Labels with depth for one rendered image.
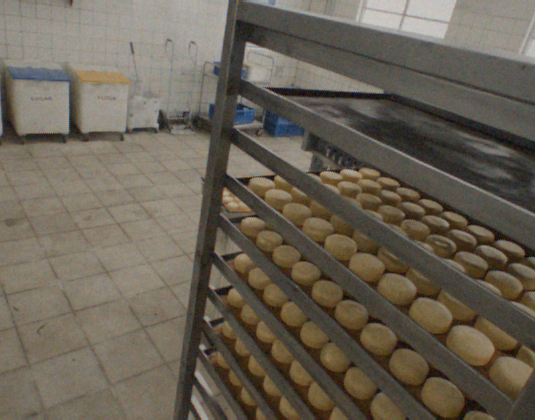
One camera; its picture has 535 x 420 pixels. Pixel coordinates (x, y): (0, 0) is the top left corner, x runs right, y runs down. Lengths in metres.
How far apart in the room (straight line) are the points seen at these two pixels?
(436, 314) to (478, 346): 0.06
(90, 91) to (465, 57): 4.92
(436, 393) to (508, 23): 5.18
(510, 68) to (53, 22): 5.44
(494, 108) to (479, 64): 0.05
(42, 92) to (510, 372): 4.89
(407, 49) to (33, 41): 5.33
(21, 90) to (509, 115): 4.84
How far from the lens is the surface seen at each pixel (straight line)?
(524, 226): 0.47
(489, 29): 5.71
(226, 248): 2.18
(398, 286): 0.63
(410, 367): 0.66
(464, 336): 0.59
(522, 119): 0.47
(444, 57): 0.48
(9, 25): 5.62
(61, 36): 5.73
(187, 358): 1.10
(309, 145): 2.75
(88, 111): 5.30
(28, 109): 5.15
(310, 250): 0.67
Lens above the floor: 1.83
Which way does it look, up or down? 25 degrees down
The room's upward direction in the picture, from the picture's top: 11 degrees clockwise
